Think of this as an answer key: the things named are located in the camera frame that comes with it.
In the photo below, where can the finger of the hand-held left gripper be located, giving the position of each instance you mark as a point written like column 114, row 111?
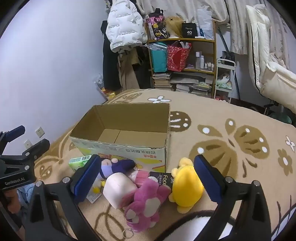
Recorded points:
column 38, row 144
column 16, row 133

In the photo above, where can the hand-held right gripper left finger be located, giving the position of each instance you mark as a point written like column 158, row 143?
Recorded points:
column 86, row 178

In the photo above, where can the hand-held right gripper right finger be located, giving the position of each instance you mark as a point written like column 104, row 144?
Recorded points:
column 208, row 178

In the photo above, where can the yellow plush toy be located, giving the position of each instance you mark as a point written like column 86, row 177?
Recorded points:
column 187, row 185

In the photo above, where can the pink lollipop plush pillow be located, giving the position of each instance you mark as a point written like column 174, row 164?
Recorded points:
column 118, row 187

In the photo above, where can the purple plush doll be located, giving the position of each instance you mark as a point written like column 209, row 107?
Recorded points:
column 122, row 165

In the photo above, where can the cardboard box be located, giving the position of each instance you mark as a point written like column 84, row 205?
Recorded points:
column 138, row 150

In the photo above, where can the pink bear plush toy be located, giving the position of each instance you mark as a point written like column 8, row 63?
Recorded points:
column 143, row 204

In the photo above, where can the small card with yellow pieces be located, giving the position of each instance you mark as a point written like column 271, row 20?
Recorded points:
column 96, row 192

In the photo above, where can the green paper box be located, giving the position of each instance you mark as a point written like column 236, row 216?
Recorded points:
column 78, row 162

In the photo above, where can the person's leg in jeans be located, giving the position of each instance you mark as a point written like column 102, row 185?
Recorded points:
column 25, row 192

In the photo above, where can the black flat box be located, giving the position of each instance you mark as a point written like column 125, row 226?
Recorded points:
column 161, row 178

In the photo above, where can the yellow and red packets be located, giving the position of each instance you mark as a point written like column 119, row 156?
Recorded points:
column 109, row 94

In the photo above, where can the plastic bag of small goods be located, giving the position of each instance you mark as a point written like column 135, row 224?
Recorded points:
column 100, row 82

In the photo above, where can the pile of papers and magazines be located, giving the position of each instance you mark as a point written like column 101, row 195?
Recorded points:
column 192, row 85

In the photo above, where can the black hanging coat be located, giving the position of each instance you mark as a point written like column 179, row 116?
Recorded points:
column 109, row 64

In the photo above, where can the stack of books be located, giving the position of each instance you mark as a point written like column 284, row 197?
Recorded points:
column 161, row 81

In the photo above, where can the white trolley cart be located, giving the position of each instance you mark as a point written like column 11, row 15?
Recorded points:
column 223, row 67

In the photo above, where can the beige hanging garment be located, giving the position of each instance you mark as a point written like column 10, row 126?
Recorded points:
column 129, row 71

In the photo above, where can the row of cosmetic bottles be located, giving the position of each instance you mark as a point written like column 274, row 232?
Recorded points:
column 201, row 61

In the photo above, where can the red gift bag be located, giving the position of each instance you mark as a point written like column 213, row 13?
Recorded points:
column 177, row 56

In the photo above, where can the teal bag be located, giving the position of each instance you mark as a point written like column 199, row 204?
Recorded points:
column 159, row 58

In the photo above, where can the wooden bookshelf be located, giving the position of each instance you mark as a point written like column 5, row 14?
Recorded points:
column 208, row 46

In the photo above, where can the white puffer jacket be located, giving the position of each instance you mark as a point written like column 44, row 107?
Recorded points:
column 124, row 25

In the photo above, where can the small black carton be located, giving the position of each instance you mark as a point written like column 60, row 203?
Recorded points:
column 189, row 30

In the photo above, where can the pale patterned curtain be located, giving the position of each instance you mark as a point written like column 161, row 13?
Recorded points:
column 233, row 27

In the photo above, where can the clear plastic bag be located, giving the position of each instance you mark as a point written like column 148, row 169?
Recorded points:
column 205, row 23

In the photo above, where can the blonde wig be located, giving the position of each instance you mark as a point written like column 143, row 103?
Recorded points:
column 174, row 26

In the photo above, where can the black printed tote bag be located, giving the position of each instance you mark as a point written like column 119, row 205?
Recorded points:
column 157, row 25

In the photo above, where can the white wall socket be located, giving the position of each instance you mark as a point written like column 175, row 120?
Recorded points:
column 39, row 131
column 28, row 144

